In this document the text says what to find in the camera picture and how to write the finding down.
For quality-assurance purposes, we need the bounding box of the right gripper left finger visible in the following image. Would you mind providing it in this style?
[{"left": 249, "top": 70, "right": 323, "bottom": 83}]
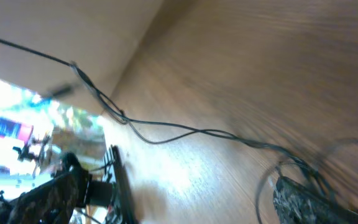
[{"left": 0, "top": 152, "right": 89, "bottom": 223}]

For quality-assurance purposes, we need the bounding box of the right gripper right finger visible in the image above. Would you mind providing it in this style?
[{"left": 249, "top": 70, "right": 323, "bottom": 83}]
[{"left": 273, "top": 177, "right": 358, "bottom": 224}]

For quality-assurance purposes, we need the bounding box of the black usb cable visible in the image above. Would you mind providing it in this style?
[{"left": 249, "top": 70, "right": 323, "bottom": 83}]
[{"left": 0, "top": 30, "right": 358, "bottom": 224}]

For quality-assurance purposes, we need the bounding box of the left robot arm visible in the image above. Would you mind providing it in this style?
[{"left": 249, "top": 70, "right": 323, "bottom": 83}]
[{"left": 85, "top": 145, "right": 139, "bottom": 224}]

